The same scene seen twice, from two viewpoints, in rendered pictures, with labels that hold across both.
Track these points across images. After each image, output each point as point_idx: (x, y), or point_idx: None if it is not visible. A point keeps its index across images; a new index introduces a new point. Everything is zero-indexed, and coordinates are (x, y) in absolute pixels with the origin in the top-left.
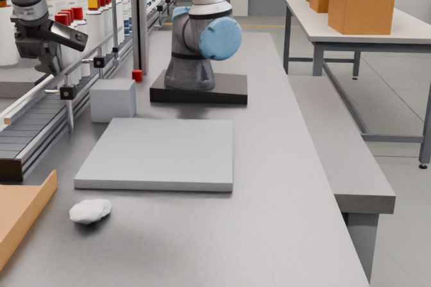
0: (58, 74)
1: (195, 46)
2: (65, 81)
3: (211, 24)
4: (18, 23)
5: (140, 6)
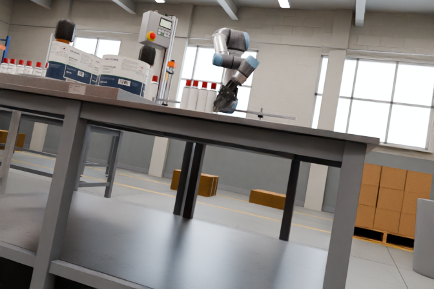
0: (237, 109)
1: (227, 107)
2: (262, 110)
3: (237, 99)
4: (236, 84)
5: (164, 85)
